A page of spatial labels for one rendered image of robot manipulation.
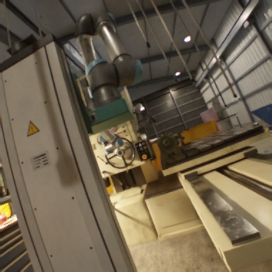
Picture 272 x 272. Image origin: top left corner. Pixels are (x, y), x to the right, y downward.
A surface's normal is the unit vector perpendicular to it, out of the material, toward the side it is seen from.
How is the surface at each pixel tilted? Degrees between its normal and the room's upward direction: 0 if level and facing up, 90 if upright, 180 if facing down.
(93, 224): 90
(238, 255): 90
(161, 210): 90
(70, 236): 90
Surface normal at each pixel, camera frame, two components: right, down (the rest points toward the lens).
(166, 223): -0.17, -0.06
